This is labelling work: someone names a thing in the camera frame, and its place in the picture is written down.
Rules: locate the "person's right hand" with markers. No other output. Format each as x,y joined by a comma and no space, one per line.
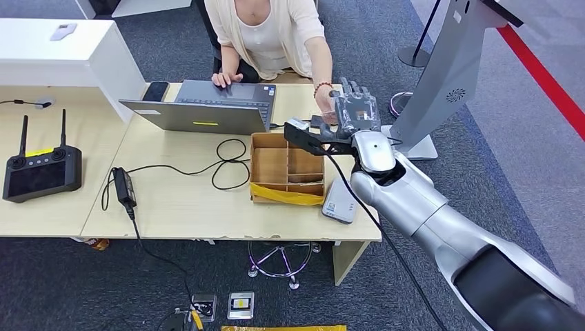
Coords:
226,78

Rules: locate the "person's left hand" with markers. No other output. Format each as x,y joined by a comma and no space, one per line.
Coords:
326,100

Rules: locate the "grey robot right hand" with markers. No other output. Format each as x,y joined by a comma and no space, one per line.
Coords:
359,112

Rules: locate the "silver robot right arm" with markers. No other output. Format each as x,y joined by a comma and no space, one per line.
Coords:
411,205

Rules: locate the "person's left forearm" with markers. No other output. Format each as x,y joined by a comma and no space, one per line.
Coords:
320,59

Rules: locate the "person's right forearm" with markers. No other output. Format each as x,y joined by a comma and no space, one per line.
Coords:
230,61

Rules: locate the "person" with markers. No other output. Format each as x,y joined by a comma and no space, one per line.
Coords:
269,36

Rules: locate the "grey white card reader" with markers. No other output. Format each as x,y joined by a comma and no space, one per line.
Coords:
338,205

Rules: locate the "black office chair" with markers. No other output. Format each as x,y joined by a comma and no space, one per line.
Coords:
247,72

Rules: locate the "black adapter hub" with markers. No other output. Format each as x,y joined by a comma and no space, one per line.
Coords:
316,121

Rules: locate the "grey laptop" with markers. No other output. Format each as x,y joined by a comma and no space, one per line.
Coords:
205,116

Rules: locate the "black smartphone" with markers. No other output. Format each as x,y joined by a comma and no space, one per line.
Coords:
155,91

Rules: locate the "black stanchion pole with base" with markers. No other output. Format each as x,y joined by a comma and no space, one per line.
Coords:
412,57

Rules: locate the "wooden divided box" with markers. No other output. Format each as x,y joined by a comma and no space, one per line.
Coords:
269,166

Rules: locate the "silver kiosk stand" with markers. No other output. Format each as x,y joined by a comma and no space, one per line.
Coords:
450,64

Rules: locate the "white furniture panel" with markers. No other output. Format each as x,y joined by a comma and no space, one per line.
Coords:
151,5

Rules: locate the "yellow tape strip on box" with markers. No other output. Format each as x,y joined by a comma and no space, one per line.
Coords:
285,197

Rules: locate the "black power adapter brick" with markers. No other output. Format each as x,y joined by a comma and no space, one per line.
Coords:
124,187

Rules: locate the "pale wooden desk leg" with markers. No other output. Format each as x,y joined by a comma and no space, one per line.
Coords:
346,262

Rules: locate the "white counter block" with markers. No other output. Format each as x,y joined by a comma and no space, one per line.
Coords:
68,59

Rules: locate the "small grey flat device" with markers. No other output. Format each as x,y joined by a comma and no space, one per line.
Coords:
63,31

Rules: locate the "chrome stool base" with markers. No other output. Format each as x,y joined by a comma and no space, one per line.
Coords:
279,274

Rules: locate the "red barrier belt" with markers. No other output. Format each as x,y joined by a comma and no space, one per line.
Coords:
539,77

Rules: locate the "grey round desk grommet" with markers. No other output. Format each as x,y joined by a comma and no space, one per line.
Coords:
42,98

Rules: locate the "black remote controller with antennas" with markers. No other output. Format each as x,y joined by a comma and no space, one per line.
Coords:
42,176

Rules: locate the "orange brown packet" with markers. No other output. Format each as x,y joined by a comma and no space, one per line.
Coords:
96,244

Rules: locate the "silver floor socket box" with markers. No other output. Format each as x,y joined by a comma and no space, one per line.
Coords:
240,306

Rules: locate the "yellow floor tape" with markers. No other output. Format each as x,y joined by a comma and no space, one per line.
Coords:
283,328

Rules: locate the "black and yellow floor object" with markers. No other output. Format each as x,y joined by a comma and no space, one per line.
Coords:
176,322

